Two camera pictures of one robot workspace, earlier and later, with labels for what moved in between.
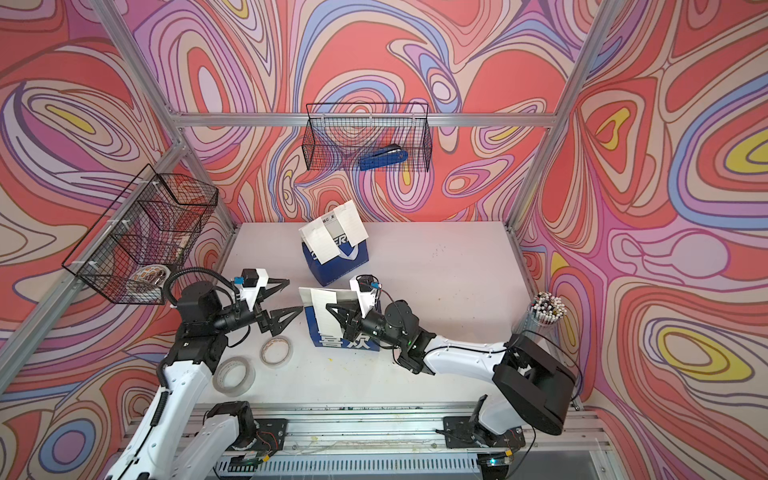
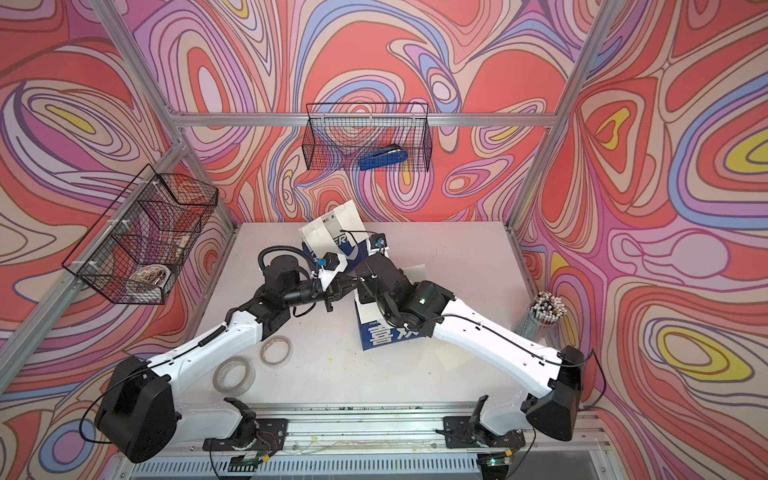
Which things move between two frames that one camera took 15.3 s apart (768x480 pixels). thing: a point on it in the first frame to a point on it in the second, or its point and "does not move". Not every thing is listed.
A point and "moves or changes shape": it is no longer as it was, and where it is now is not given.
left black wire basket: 153,227 does not move
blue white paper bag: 334,339 moves or changes shape
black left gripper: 275,330 to 334,293
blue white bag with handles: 352,259 does not move
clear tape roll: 234,376 does not move
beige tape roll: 276,351 does not move
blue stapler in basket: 390,155 does not move
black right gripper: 348,318 to 364,294
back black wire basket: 336,136 does not move
